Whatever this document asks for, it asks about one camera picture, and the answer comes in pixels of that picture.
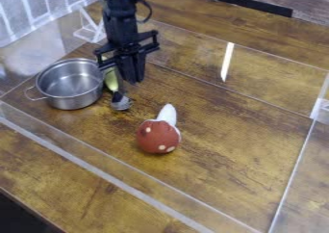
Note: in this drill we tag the red plush mushroom toy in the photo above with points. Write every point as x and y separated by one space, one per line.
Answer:
158 135

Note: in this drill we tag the clear acrylic enclosure panel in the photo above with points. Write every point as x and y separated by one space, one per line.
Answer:
182 206

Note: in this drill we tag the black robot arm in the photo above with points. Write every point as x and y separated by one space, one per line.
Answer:
121 21

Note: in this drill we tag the small steel pot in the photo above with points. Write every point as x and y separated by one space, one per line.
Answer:
70 84

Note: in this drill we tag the clear acrylic triangle bracket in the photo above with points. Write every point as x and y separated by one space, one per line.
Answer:
91 31

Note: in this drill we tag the green handled metal spoon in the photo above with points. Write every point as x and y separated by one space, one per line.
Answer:
121 102

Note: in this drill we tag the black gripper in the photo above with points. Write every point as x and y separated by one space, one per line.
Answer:
129 57

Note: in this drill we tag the black strip on table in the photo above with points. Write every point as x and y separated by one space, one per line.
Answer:
261 6

